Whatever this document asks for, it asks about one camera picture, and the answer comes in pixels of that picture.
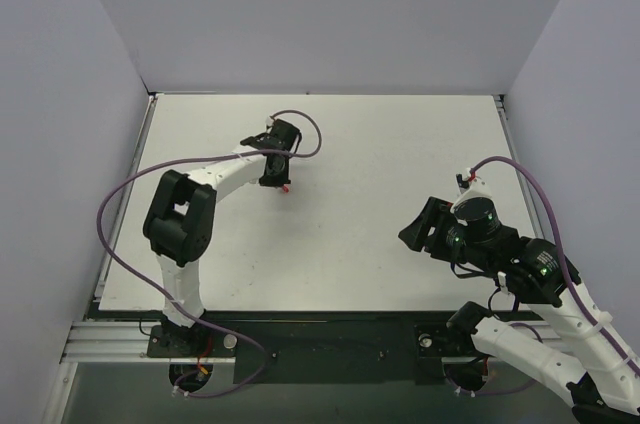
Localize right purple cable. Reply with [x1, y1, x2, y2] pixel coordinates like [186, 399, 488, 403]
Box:
[469, 156, 640, 375]

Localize purple cable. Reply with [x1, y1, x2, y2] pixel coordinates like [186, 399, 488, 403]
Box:
[96, 109, 324, 400]
[469, 156, 640, 375]

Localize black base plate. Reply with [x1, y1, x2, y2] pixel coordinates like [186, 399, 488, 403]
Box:
[147, 311, 489, 390]

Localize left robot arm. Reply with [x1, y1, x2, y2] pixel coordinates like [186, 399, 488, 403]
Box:
[143, 119, 302, 357]

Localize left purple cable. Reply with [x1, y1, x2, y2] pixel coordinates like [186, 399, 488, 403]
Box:
[96, 109, 324, 400]

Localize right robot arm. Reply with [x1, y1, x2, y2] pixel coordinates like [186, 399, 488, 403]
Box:
[398, 197, 639, 423]

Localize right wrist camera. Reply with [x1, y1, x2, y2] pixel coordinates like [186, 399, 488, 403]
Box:
[453, 168, 493, 207]

